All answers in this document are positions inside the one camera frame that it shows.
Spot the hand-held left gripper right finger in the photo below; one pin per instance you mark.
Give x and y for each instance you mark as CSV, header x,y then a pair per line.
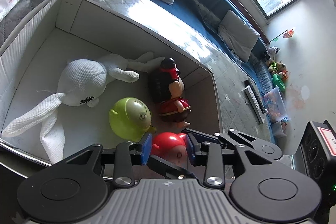
x,y
190,150

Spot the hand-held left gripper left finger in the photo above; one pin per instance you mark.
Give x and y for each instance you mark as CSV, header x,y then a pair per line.
x,y
145,148

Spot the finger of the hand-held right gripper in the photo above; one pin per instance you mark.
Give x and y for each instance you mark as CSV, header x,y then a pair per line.
x,y
168,167
225,138

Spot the red round toy figure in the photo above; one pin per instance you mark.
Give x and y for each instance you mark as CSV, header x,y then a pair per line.
x,y
168,145

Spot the green round toy figure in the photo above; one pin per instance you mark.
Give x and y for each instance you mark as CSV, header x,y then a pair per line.
x,y
128,119

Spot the big-headed doll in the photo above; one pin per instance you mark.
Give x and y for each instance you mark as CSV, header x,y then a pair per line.
x,y
168,92

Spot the white plush rabbit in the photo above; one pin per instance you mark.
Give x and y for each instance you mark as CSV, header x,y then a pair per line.
x,y
81,82

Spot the grey and white cardboard box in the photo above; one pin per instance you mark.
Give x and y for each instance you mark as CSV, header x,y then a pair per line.
x,y
39,37

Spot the grey quilted desktop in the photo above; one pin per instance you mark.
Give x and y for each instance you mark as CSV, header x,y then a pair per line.
x,y
231,87

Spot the light grey remote control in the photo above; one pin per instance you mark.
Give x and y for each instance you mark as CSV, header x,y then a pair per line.
x,y
254,106

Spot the dark remote control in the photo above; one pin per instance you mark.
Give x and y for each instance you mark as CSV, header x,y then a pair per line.
x,y
257,92

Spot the clear plastic toy bin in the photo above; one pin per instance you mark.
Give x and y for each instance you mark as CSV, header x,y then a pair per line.
x,y
275,103

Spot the green plastic toy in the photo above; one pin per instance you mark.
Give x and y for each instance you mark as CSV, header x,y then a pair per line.
x,y
279,81

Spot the pile of small plush toys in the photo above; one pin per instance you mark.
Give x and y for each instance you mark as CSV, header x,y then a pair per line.
x,y
277,67

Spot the black and white plush cow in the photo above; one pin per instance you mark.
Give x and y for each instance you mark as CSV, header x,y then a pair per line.
x,y
271,52

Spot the plain grey pillow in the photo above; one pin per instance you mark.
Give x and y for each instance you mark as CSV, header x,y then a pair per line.
x,y
236,35

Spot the colourful pinwheel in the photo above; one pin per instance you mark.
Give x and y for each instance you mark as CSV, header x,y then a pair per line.
x,y
287,33

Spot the blue sofa bench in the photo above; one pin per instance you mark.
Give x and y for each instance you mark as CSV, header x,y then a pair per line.
x,y
199,8

